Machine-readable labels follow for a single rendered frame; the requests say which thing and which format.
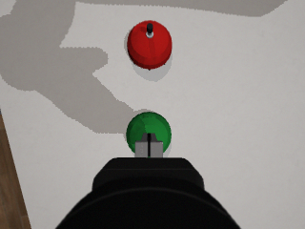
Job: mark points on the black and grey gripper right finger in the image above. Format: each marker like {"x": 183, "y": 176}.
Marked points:
{"x": 155, "y": 146}

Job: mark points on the green bell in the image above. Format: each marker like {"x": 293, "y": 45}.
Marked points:
{"x": 149, "y": 122}

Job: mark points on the red dome bell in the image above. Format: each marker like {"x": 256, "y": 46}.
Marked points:
{"x": 149, "y": 45}

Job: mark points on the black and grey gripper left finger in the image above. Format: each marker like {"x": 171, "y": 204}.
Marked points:
{"x": 142, "y": 146}

